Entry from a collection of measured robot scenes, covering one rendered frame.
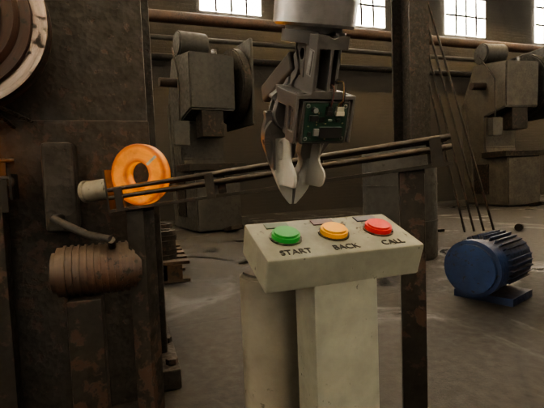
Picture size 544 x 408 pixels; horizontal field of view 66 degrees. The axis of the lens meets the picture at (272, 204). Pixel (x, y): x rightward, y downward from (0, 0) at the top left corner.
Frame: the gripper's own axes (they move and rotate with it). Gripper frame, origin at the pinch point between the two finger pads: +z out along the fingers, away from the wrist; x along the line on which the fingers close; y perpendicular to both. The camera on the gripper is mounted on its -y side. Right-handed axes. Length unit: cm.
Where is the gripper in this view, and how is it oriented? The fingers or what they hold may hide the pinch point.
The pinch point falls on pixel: (291, 192)
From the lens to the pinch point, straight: 55.5
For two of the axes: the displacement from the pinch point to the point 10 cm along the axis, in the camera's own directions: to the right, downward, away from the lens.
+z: -0.7, 9.2, 3.9
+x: 9.4, -0.7, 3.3
